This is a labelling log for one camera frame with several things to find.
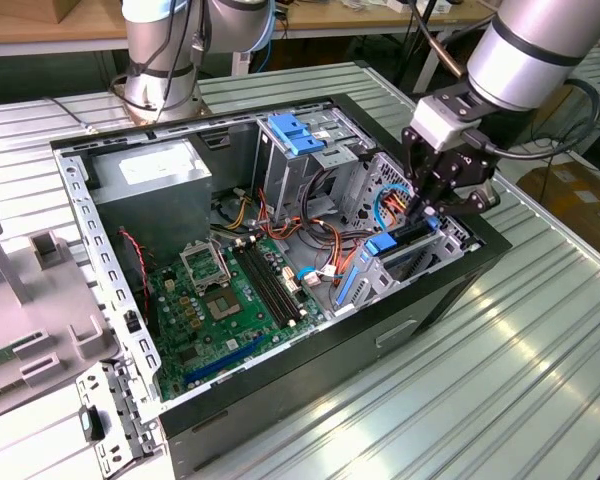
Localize wooden desk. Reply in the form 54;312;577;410
0;0;501;56

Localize yellow black wire bundle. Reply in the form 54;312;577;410
217;189;254;231

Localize grey metal disk bay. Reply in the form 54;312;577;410
329;152;481;319

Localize CPU socket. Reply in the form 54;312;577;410
202;287;246;321

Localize black camera cable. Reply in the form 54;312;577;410
460;77;600;161

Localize brown cardboard box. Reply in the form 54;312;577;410
517;159;600;251

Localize black latch handle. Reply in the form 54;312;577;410
79;404;106;442

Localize grey slot cover bracket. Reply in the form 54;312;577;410
74;358;164;476

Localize green RAM stick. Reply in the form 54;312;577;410
0;332;46;374

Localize grey optical drive cage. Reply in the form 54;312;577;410
252;107;376;226

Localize orange black wire bundle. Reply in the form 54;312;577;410
257;187;376;301

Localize short light blue wire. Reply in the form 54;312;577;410
297;267;344;287

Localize grey power supply unit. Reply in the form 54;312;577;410
87;139;214;256

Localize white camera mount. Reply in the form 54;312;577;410
412;96;467;152

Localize metal socket cover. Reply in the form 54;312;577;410
179;239;231;294

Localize square brown base plate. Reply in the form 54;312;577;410
112;83;209;126

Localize grey parts rack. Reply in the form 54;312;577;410
0;209;121;421

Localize black RAM slot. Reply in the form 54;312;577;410
243;239;298;323
232;243;286;329
249;237;304;320
237;241;292;326

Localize red black twisted wire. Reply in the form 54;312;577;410
118;228;154;296

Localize black PC case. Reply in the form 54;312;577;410
49;92;514;476

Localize blue expansion slot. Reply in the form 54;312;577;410
182;334;266;389

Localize blue data wire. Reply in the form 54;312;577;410
373;183;414;231

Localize orange red power wire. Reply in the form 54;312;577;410
387;192;416;216

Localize hard disk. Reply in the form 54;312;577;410
334;214;441;311

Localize green motherboard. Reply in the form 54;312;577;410
147;234;331;401

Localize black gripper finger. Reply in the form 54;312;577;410
401;125;434;221
427;185;502;217

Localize blue plastic drive rails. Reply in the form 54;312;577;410
268;115;326;156

